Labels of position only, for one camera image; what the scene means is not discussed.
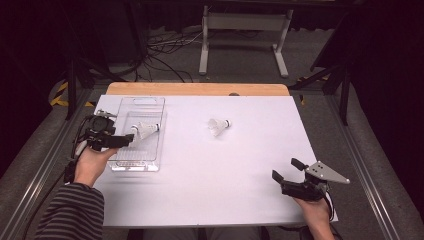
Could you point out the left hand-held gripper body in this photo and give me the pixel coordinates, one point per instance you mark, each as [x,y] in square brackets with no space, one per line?
[100,128]

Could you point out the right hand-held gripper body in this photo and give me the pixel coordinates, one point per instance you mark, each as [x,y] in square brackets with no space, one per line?
[302,190]

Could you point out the white feather shuttlecock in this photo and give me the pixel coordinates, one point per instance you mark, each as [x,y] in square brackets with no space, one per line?
[134,128]
[151,128]
[217,126]

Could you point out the clear plastic tray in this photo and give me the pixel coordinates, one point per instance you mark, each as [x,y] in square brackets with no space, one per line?
[143,153]

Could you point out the person's right hand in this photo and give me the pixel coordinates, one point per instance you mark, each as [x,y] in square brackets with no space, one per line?
[316,216]

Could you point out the person's left hand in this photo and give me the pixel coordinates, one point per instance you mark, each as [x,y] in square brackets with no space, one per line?
[91,165]

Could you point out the white table mat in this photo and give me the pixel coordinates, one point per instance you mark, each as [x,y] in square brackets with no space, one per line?
[250,150]

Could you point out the black tripod stand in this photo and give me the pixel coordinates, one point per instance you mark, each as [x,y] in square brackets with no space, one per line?
[71,90]

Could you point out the yellow black floor tape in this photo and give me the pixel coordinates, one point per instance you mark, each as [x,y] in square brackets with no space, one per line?
[58,100]

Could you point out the black metal stand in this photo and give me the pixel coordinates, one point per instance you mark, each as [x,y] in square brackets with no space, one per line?
[345,100]

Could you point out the wooden table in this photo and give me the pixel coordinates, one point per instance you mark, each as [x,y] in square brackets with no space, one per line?
[200,89]

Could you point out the dark table grommet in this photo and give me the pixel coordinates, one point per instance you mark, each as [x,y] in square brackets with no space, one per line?
[234,94]

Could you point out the aluminium floor rail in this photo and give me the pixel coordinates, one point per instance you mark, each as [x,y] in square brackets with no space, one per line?
[40,173]
[363,166]

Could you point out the white metal stand frame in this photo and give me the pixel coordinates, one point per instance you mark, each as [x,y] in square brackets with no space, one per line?
[246,21]

